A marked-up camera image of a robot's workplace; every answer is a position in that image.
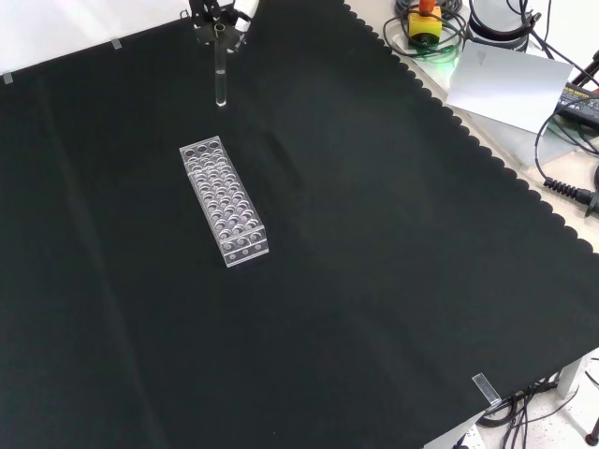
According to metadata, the yellow stop button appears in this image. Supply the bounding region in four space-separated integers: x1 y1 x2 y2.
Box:
406 0 443 47

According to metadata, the black power adapter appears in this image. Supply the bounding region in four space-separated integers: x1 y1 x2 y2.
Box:
553 80 599 132

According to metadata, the pale board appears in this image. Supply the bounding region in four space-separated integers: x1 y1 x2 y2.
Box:
444 38 576 136

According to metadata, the black and grey round base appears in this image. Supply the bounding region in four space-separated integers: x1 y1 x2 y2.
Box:
466 0 533 53

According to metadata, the clear glass test tube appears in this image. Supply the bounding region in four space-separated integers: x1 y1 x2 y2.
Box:
213 24 229 109

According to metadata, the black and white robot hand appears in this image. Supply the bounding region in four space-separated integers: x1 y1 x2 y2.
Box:
187 0 261 55

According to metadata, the clear acrylic test tube rack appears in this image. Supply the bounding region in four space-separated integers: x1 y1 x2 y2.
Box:
178 135 271 269

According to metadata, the black bench cloth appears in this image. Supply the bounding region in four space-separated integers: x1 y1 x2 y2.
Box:
0 0 599 449

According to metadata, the black coiled cable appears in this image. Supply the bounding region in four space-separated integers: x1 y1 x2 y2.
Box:
382 0 471 61

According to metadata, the black cable with ribbed plug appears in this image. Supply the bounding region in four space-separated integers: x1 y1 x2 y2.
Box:
534 109 599 217

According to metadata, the clear tape strip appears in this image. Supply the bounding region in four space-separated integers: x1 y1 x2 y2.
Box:
471 371 503 408

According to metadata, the black floor cable bundle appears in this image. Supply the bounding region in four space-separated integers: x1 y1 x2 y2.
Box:
452 376 584 449

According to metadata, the grey table leg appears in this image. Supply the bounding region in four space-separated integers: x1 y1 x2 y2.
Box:
558 354 585 399

